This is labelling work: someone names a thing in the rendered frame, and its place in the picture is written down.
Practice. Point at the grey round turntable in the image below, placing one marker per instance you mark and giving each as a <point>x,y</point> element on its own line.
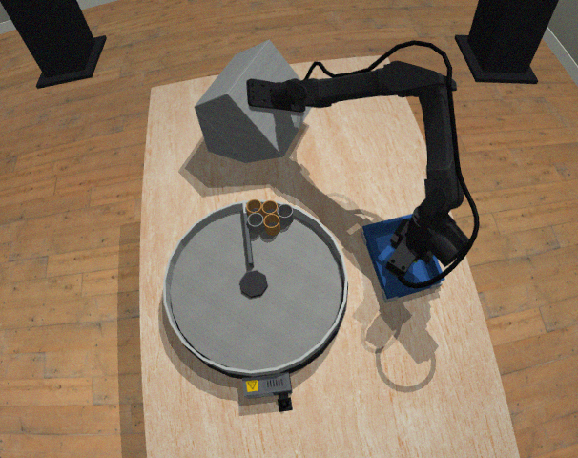
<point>261,315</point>

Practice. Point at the bronze bushing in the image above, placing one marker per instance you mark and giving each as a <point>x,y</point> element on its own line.
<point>253,203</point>
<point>271,230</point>
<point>269,204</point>

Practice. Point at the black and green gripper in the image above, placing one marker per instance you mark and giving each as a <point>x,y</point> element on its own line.
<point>428,255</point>

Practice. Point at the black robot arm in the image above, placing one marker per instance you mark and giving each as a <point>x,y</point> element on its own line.
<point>443,191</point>

